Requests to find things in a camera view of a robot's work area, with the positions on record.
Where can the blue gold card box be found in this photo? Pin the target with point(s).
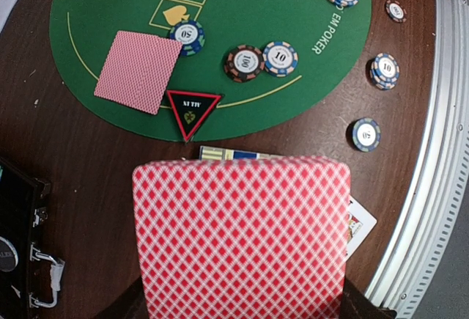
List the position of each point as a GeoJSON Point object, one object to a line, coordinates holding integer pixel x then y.
{"type": "Point", "coordinates": [224, 154]}

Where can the green chips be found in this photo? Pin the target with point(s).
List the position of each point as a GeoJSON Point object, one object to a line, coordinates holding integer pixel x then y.
{"type": "Point", "coordinates": [191, 34]}

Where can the black poker case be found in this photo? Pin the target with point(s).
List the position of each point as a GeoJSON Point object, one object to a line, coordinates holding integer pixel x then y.
{"type": "Point", "coordinates": [23, 210]}

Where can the face-up jack card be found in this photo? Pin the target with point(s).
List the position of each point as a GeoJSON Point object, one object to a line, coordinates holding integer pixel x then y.
{"type": "Point", "coordinates": [360, 224]}

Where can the orange black poker chip stack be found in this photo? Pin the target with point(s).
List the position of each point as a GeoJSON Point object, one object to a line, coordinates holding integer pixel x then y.
{"type": "Point", "coordinates": [396, 11]}

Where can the red card being dealt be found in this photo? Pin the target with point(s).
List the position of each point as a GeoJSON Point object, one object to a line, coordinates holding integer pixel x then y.
{"type": "Point", "coordinates": [137, 70]}

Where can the blue white poker chip stack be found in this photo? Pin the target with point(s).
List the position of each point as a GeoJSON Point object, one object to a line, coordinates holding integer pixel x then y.
{"type": "Point", "coordinates": [384, 71]}

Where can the red backed card deck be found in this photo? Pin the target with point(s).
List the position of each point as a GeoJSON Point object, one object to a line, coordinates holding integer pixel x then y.
{"type": "Point", "coordinates": [245, 238]}

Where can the triangular all-in button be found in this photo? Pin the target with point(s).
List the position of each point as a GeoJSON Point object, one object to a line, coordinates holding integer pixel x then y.
{"type": "Point", "coordinates": [191, 109]}

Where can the green poker chip stack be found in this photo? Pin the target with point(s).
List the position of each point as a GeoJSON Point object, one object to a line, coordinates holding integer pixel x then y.
{"type": "Point", "coordinates": [366, 134]}

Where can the orange chips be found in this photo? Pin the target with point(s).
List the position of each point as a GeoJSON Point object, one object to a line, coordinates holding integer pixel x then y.
{"type": "Point", "coordinates": [244, 63]}

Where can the clear dealer puck in case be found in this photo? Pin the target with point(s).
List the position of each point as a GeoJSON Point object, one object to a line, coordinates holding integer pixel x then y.
{"type": "Point", "coordinates": [8, 256]}

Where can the round green poker mat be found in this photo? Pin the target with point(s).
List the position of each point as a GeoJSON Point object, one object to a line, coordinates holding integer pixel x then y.
{"type": "Point", "coordinates": [328, 39]}

